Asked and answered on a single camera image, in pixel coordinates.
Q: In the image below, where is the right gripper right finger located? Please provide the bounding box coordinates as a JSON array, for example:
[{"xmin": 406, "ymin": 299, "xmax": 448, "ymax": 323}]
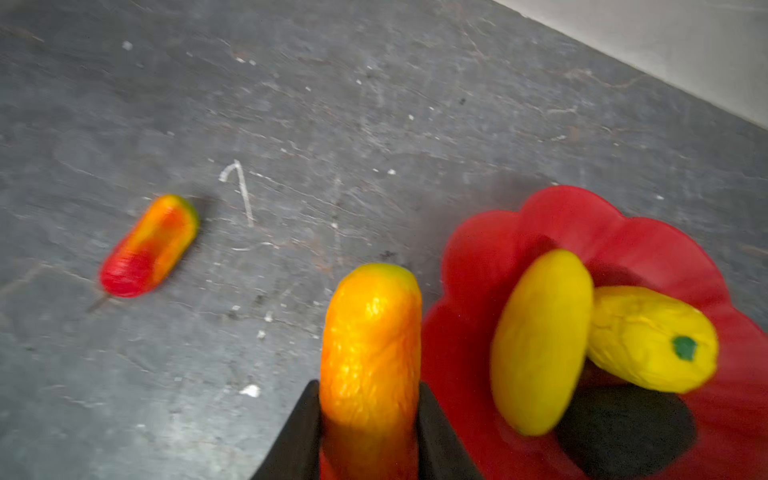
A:
[{"xmin": 417, "ymin": 382, "xmax": 484, "ymax": 480}]

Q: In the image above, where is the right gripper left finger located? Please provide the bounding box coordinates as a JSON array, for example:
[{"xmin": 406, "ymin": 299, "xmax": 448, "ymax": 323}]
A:
[{"xmin": 251, "ymin": 380, "xmax": 322, "ymax": 480}]

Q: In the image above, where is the red-orange fake mango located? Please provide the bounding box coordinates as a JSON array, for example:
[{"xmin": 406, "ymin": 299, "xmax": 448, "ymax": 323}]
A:
[
  {"xmin": 99, "ymin": 194, "xmax": 200, "ymax": 298},
  {"xmin": 319, "ymin": 263, "xmax": 422, "ymax": 479}
]

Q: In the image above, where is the long yellow fake fruit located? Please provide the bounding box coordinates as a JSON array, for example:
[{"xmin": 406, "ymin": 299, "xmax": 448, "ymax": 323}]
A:
[{"xmin": 490, "ymin": 249, "xmax": 594, "ymax": 436}]

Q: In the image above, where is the dark fake avocado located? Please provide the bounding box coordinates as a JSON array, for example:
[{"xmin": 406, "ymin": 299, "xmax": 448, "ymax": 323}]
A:
[{"xmin": 555, "ymin": 384, "xmax": 697, "ymax": 479}]

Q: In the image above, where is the round yellow fake lemon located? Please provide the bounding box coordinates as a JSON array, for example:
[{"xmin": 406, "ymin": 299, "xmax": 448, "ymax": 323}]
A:
[{"xmin": 587, "ymin": 286, "xmax": 719, "ymax": 394}]

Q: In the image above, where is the red flower-shaped fruit bowl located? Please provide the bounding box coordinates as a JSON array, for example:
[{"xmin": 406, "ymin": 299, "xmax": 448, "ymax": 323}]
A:
[{"xmin": 421, "ymin": 186, "xmax": 767, "ymax": 479}]

